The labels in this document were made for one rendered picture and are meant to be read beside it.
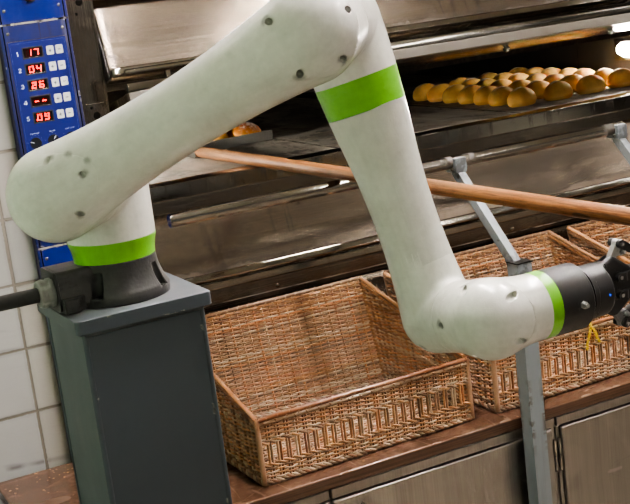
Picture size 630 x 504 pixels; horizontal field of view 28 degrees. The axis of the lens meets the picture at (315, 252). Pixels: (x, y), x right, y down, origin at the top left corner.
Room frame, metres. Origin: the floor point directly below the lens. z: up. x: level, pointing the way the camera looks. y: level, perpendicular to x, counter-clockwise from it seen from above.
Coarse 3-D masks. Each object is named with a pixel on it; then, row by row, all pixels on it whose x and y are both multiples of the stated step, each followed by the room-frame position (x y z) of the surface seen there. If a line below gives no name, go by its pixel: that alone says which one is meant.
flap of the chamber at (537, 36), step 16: (608, 16) 3.39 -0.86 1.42; (624, 16) 3.41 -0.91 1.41; (512, 32) 3.25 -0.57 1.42; (528, 32) 3.27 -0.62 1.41; (544, 32) 3.29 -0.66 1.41; (560, 32) 3.31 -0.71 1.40; (576, 32) 3.38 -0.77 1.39; (592, 32) 3.48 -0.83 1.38; (416, 48) 3.13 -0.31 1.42; (432, 48) 3.15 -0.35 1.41; (448, 48) 3.16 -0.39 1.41; (464, 48) 3.18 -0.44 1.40; (480, 48) 3.26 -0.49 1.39; (496, 48) 3.35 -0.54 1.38; (512, 48) 3.44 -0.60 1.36; (400, 64) 3.22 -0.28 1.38; (416, 64) 3.31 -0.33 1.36; (128, 96) 2.81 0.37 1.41
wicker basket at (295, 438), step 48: (336, 288) 3.12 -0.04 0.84; (240, 336) 2.98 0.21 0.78; (288, 336) 3.03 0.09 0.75; (384, 336) 3.08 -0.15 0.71; (240, 384) 2.94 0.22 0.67; (288, 384) 2.99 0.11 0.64; (336, 384) 3.04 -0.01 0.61; (384, 384) 2.64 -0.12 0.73; (432, 384) 2.70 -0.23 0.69; (240, 432) 2.58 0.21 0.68; (288, 432) 2.54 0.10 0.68; (336, 432) 2.59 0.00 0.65; (384, 432) 2.64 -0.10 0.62; (432, 432) 2.69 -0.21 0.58
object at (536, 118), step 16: (608, 96) 3.61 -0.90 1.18; (624, 96) 3.58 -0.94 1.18; (528, 112) 3.48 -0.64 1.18; (544, 112) 3.46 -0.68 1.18; (560, 112) 3.48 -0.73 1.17; (576, 112) 3.51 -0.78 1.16; (592, 112) 3.53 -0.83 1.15; (608, 112) 3.56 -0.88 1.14; (448, 128) 3.36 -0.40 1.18; (464, 128) 3.35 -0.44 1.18; (480, 128) 3.37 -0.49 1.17; (496, 128) 3.39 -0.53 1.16; (512, 128) 3.41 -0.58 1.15; (528, 128) 3.44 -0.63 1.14; (432, 144) 3.30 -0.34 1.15; (448, 144) 3.32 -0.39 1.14; (304, 160) 3.14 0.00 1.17; (320, 160) 3.16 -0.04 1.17; (336, 160) 3.18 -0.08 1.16; (192, 176) 3.06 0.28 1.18; (208, 176) 3.03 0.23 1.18; (224, 176) 3.05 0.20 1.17; (240, 176) 3.06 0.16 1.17; (256, 176) 3.08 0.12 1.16; (272, 176) 3.10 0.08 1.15; (288, 176) 3.12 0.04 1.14; (160, 192) 2.97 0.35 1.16; (176, 192) 2.99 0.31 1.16; (192, 192) 3.01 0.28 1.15; (208, 192) 3.03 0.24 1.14
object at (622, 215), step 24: (288, 168) 2.93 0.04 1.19; (312, 168) 2.83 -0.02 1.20; (336, 168) 2.75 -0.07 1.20; (432, 192) 2.43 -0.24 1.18; (456, 192) 2.35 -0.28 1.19; (480, 192) 2.29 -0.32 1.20; (504, 192) 2.24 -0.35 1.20; (576, 216) 2.07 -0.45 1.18; (600, 216) 2.01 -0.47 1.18; (624, 216) 1.96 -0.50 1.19
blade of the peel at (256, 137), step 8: (240, 136) 3.55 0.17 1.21; (248, 136) 3.56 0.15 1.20; (256, 136) 3.57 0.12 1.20; (264, 136) 3.59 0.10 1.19; (272, 136) 3.60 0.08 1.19; (208, 144) 3.50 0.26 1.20; (216, 144) 3.51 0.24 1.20; (224, 144) 3.52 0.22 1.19; (232, 144) 3.54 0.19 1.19; (240, 144) 3.55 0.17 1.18
